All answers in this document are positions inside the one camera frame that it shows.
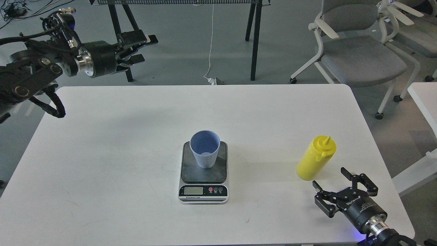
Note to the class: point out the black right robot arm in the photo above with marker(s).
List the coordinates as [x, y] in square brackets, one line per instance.
[380, 234]

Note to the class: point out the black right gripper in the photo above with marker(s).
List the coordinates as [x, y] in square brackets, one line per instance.
[355, 204]

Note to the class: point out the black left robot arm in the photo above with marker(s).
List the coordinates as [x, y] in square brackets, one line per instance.
[31, 74]

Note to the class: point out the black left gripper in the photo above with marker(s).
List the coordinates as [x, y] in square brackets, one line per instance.
[98, 58]

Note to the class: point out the yellow squeeze bottle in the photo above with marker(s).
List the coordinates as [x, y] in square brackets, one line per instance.
[320, 150]

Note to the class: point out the digital kitchen scale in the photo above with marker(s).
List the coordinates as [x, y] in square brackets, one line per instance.
[204, 186]

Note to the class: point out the grey office chair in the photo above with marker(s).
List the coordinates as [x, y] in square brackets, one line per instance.
[411, 23]
[358, 61]

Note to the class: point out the black trestle table background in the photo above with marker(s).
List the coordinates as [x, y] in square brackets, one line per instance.
[253, 23]

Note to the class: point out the blue ribbed plastic cup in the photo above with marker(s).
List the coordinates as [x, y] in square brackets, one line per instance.
[205, 146]

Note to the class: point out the white power plug adapter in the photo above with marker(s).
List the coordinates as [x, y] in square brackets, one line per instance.
[215, 81]

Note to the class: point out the white side table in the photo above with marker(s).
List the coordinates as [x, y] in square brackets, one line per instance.
[424, 170]

